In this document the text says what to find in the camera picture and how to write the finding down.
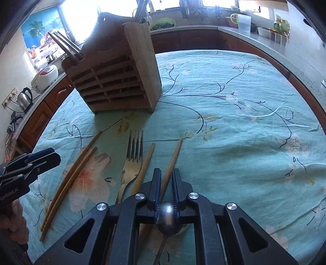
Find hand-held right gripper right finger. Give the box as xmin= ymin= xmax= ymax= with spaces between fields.
xmin=172 ymin=168 xmax=298 ymax=265

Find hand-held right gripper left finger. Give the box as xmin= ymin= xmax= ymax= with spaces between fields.
xmin=34 ymin=168 xmax=162 ymax=265

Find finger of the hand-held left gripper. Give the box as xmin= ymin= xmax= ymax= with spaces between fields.
xmin=24 ymin=153 xmax=61 ymax=181
xmin=4 ymin=148 xmax=55 ymax=172

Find wooden chopstick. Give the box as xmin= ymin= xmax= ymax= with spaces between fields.
xmin=39 ymin=146 xmax=98 ymax=242
xmin=40 ymin=130 xmax=102 ymax=232
xmin=139 ymin=138 xmax=183 ymax=241
xmin=130 ymin=142 xmax=156 ymax=197

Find wooden fork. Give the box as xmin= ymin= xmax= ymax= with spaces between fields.
xmin=115 ymin=129 xmax=144 ymax=204

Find metal spoon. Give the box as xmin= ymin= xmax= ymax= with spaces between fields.
xmin=152 ymin=202 xmax=189 ymax=265

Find wooden slatted utensil holder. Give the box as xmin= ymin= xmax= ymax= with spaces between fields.
xmin=61 ymin=11 xmax=163 ymax=114

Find person's left hand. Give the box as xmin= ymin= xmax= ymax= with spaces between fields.
xmin=0 ymin=198 xmax=29 ymax=253

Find small black tripod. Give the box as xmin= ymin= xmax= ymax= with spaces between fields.
xmin=10 ymin=112 xmax=24 ymax=126

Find steel electric kettle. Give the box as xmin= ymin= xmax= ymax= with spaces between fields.
xmin=16 ymin=87 xmax=34 ymax=113

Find white pink rice cooker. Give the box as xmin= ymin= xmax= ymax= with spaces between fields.
xmin=31 ymin=64 xmax=59 ymax=94

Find wooden base cabinets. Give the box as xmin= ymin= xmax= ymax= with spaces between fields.
xmin=15 ymin=28 xmax=326 ymax=158

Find kitchen window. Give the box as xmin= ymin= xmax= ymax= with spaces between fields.
xmin=60 ymin=0 xmax=270 ymax=39

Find green colander with vegetables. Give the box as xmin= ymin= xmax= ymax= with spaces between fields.
xmin=149 ymin=18 xmax=178 ymax=31

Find kitchen faucet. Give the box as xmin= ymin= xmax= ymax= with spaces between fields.
xmin=132 ymin=0 xmax=153 ymax=24

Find grey speckled kitchen countertop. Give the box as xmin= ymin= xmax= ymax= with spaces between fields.
xmin=15 ymin=25 xmax=326 ymax=107

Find clear plastic pitcher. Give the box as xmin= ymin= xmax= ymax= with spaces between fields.
xmin=237 ymin=13 xmax=252 ymax=33

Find white rectangular container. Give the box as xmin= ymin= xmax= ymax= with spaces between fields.
xmin=257 ymin=26 xmax=271 ymax=39

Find knife and utensil rack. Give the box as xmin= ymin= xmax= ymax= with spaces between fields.
xmin=179 ymin=0 xmax=202 ymax=20

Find scissors holder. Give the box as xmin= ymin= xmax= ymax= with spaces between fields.
xmin=213 ymin=4 xmax=224 ymax=20

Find cooking oil bottle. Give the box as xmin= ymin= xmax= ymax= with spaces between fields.
xmin=273 ymin=15 xmax=291 ymax=35

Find tangled cables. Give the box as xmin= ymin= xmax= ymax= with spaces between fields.
xmin=4 ymin=112 xmax=24 ymax=160

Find wall power socket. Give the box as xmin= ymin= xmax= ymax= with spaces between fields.
xmin=2 ymin=87 xmax=18 ymax=108

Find palm tree wall poster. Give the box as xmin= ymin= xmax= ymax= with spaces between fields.
xmin=22 ymin=6 xmax=69 ymax=61

